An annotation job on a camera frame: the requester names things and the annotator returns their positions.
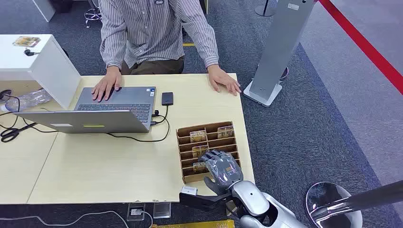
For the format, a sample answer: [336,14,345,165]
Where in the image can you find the floor socket cover plate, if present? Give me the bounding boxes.
[153,202,172,219]

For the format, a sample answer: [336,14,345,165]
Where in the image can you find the red barrier belt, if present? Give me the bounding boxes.
[318,0,403,95]

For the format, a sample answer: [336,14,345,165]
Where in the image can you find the cardboard card holder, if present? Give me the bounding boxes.
[175,121,242,185]

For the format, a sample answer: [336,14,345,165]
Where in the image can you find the chrome chair base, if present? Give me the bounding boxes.
[83,0,103,29]

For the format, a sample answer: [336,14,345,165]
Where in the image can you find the yellow patterned strip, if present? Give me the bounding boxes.
[152,219,236,228]

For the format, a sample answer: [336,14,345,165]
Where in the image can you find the black scissors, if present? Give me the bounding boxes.
[0,122,38,143]

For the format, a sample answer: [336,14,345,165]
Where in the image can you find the black external drive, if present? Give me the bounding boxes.
[161,92,174,107]

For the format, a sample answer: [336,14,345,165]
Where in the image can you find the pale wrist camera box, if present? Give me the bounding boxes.
[181,186,199,197]

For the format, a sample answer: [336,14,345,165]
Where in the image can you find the clear plastic water bottle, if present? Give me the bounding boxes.
[0,88,53,113]

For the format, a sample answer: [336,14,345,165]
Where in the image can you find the grey kiosk pillar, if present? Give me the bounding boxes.
[242,0,316,109]

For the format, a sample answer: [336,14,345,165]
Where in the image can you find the white box cabinet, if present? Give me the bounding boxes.
[0,34,82,110]

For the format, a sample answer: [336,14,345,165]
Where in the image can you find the black drive cable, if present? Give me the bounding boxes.
[106,105,171,143]

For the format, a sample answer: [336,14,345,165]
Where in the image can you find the floor power socket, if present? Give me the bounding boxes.
[126,203,146,222]

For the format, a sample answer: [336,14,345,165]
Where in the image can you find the grey laptop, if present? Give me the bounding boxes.
[13,86,157,134]

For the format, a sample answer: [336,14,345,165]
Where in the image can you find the person's right hand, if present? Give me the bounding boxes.
[91,66,123,103]

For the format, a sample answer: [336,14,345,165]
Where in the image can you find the white floor cable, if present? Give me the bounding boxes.
[0,209,154,228]

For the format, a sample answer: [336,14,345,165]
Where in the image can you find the person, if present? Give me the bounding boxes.
[91,0,242,103]

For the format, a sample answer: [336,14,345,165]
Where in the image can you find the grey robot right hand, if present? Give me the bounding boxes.
[198,150,244,196]

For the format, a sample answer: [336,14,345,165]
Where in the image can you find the chrome stanchion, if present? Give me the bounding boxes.
[304,180,403,228]

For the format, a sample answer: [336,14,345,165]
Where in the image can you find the person's left hand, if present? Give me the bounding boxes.
[207,64,242,96]

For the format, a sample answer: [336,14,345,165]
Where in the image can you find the round black device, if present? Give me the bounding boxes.
[0,89,13,105]

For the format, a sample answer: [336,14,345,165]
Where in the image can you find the dark stanchion base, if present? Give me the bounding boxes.
[254,0,278,18]

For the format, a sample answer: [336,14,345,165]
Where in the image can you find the white furniture panel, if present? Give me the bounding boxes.
[31,0,57,23]

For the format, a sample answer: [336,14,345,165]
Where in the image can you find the thin black cable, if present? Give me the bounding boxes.
[0,94,59,134]

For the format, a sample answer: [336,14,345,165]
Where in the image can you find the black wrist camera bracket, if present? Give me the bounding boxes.
[179,191,233,212]

